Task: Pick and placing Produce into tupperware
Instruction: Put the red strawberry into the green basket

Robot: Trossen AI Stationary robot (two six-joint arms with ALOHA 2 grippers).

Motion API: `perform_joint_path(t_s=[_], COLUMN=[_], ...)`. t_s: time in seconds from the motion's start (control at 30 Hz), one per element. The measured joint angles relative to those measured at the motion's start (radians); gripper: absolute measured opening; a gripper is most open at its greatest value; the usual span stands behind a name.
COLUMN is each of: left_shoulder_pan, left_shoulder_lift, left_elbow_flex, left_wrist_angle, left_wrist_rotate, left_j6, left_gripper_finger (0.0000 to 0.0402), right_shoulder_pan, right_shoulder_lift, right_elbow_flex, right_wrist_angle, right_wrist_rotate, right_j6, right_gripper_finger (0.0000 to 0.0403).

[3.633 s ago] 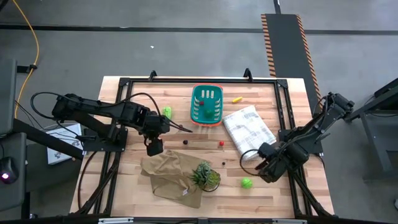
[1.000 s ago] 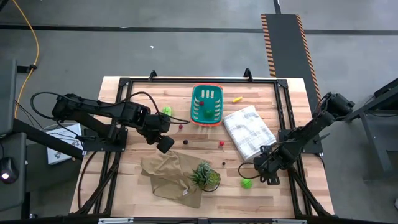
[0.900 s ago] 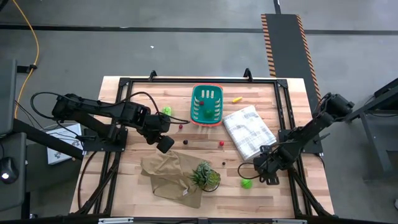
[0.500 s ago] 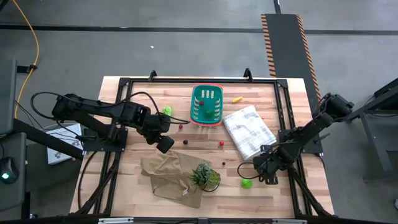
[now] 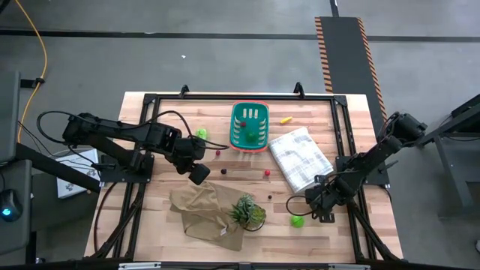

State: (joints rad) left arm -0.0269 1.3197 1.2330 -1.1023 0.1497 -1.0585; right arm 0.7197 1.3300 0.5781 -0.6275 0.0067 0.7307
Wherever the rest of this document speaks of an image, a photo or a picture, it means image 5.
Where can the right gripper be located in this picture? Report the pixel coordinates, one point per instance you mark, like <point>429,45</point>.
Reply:
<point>330,193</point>

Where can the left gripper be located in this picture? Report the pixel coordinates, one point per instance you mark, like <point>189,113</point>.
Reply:
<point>189,153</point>

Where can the bright green round cabbage toy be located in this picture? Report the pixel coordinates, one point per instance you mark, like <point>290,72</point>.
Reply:
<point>297,221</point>

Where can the yellow banana toy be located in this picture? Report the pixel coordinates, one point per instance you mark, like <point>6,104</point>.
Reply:
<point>286,120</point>

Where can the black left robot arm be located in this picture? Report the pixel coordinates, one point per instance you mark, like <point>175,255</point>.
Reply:
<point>112,129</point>

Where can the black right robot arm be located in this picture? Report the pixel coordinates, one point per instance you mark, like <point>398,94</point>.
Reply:
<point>378,153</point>

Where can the light green lettuce toy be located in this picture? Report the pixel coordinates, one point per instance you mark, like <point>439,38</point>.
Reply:
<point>201,133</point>

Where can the crimson cherry toy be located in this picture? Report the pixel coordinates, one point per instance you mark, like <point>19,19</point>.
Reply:
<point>217,152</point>

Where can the white plaid dish towel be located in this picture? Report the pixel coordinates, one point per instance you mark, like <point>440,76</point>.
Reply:
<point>300,157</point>

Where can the teal basket with orange rim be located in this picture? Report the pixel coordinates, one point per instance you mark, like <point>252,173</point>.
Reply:
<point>240,135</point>

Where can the beige linen cloth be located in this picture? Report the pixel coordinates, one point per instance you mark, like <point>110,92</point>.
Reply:
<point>202,213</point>

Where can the bright red cherry toy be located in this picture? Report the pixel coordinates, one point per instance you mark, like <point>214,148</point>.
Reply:
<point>267,173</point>

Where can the succulent plant in black bowl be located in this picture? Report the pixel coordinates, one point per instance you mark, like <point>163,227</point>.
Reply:
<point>247,212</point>

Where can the white care label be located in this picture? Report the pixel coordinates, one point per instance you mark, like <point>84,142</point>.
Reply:
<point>224,231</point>

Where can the white cardboard box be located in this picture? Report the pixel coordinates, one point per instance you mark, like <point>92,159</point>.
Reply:
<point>71,183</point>

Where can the dark metal stand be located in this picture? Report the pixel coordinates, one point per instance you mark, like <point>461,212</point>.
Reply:
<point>453,168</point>
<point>56,168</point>

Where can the black hazard-striped floor mat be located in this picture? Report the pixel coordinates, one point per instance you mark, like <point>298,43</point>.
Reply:
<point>345,56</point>

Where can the black computer mouse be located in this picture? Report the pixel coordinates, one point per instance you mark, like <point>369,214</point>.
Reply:
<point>9,204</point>

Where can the grey side table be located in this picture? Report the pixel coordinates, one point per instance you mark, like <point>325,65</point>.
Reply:
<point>18,240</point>

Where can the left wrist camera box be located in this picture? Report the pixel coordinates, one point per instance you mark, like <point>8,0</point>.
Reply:
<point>198,174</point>

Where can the black table rig frame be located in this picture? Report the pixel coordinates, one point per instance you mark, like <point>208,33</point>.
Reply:
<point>240,97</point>

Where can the silver frame bracket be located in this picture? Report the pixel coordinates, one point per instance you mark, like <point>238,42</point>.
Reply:
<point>138,266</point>
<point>348,267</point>

